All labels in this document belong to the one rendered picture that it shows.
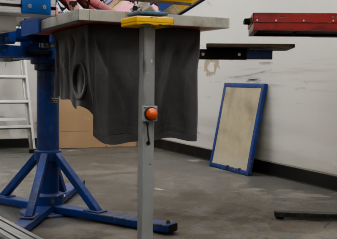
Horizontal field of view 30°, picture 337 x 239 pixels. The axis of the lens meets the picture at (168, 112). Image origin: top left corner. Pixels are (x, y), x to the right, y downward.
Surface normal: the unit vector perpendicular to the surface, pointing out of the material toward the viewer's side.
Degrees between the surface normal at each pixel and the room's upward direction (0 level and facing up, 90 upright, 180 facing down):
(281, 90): 90
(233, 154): 78
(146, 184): 90
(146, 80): 90
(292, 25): 90
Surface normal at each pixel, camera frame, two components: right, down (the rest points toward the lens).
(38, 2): 0.57, 0.05
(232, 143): -0.88, -0.19
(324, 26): -0.07, 0.05
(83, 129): 0.43, -0.15
